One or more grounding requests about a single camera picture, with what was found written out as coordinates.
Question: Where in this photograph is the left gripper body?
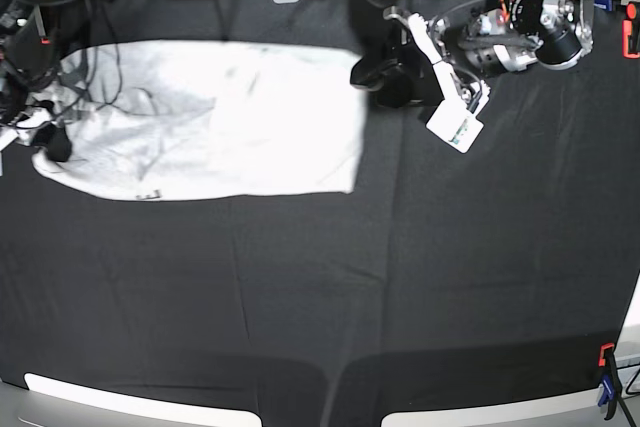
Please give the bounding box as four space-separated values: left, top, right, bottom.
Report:
383 6 491 110

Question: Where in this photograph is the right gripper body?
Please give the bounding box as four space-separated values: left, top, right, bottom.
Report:
1 100 58 151

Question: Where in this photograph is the white t-shirt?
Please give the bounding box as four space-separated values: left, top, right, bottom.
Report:
32 40 368 201

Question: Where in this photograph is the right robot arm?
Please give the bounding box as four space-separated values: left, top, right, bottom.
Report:
1 0 79 162

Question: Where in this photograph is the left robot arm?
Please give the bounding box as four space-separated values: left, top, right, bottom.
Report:
350 0 595 114

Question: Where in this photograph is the red clamp far left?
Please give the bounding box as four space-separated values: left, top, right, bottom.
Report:
33 6 51 45

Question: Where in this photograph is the red clamp far right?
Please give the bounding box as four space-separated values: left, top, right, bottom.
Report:
622 1 639 59

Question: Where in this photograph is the red blue clamp near right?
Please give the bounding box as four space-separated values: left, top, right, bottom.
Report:
597 343 622 421

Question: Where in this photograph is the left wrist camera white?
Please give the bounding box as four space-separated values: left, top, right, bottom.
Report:
426 100 484 154

